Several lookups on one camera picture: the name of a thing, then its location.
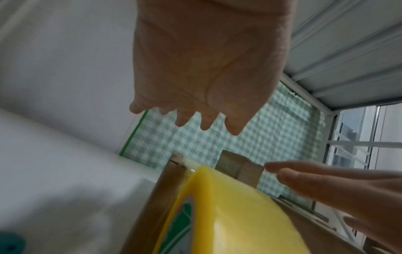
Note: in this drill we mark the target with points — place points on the person's right hand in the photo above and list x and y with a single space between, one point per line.
355 191

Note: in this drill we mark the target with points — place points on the person's left hand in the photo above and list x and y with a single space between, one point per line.
201 57

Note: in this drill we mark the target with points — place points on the green checkered cloth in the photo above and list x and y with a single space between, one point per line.
282 129

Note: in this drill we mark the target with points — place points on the yellow packing tape roll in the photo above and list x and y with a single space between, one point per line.
238 215

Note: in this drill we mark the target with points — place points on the brown cardboard box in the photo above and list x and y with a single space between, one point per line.
150 213

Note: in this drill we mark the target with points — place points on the teal round plastic object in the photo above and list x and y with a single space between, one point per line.
11 243

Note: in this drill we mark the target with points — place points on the white window frame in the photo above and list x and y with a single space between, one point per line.
361 139

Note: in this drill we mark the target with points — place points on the white metal slatted frame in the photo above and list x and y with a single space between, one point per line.
345 49

